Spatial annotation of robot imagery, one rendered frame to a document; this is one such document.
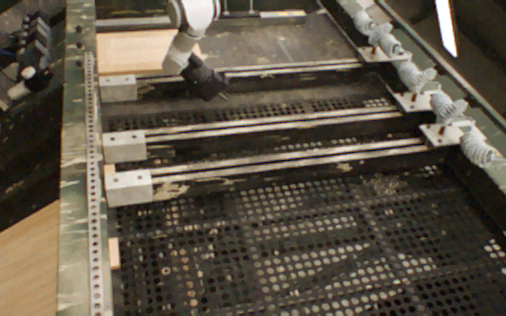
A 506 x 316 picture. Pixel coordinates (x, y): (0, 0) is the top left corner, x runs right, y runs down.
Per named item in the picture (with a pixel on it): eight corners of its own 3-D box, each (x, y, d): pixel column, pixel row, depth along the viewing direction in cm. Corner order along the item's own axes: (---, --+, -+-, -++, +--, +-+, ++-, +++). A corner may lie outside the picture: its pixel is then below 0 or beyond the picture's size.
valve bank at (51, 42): (-4, 22, 206) (43, -8, 203) (22, 48, 216) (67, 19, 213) (-21, 89, 170) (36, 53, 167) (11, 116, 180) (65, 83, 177)
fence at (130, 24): (96, 28, 219) (95, 20, 216) (301, 18, 241) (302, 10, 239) (96, 34, 215) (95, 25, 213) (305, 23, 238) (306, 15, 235)
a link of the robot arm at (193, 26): (202, 49, 156) (221, 20, 139) (171, 57, 152) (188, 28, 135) (189, 18, 157) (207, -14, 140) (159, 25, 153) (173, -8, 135)
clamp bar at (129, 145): (104, 147, 160) (94, 83, 145) (432, 113, 188) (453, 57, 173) (105, 168, 153) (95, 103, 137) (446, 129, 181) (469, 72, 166)
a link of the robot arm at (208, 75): (206, 108, 175) (182, 89, 167) (201, 92, 182) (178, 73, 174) (233, 84, 171) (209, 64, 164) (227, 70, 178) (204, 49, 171)
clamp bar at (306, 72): (101, 90, 184) (92, 30, 168) (392, 67, 212) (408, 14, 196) (101, 106, 177) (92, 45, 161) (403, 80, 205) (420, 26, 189)
